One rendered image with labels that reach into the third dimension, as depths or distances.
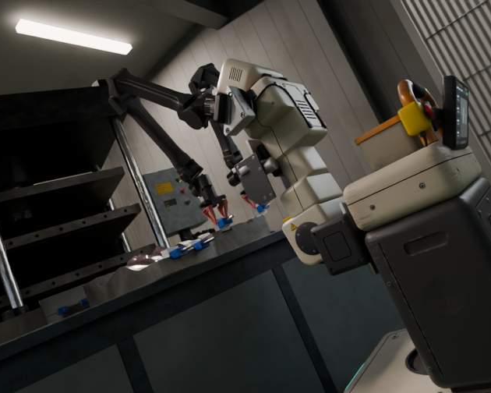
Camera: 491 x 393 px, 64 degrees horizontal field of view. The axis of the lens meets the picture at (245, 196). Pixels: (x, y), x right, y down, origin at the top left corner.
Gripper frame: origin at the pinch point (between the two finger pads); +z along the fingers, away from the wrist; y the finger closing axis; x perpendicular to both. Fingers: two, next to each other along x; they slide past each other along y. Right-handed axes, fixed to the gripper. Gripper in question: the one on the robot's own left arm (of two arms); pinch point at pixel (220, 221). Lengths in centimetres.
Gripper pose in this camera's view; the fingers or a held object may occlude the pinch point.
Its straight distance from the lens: 157.0
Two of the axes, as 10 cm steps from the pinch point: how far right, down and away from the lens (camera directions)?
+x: 4.6, -3.9, -8.0
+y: -7.9, 2.4, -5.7
